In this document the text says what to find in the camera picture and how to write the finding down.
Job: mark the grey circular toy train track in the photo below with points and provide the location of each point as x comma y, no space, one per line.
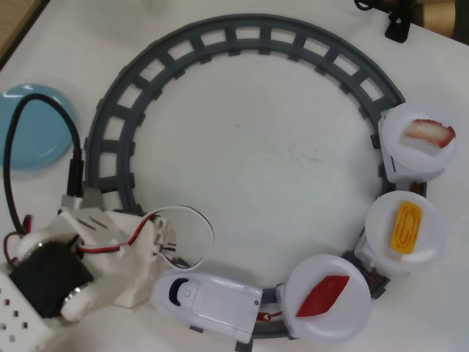
256,20

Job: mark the red tuna toy sushi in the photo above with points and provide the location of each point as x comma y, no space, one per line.
322,297

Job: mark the yellow egg toy sushi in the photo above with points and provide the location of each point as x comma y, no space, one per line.
406,227

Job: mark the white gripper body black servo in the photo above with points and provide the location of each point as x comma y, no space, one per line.
141,257

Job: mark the red white shrimp toy sushi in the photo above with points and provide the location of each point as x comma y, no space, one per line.
428,133

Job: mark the white round plastic plate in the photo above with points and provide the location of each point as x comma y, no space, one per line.
381,227
351,311
421,161

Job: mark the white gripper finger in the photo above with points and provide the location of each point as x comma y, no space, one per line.
157,238
121,282

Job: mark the blue round dish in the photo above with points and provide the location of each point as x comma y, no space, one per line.
40,128

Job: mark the black clamp mount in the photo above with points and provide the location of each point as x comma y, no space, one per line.
399,31

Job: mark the white Shinkansen toy locomotive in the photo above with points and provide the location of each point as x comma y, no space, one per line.
220,297

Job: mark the beige cardboard tube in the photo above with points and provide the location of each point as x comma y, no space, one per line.
438,12

